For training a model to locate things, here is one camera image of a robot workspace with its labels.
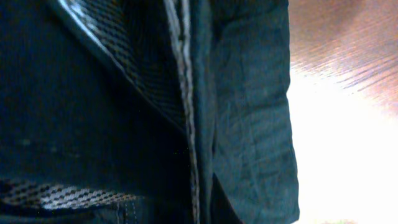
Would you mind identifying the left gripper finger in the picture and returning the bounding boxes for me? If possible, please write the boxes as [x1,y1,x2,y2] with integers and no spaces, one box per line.
[211,174,243,224]

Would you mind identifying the black shorts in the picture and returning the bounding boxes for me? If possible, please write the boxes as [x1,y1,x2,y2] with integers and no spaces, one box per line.
[1,0,300,224]

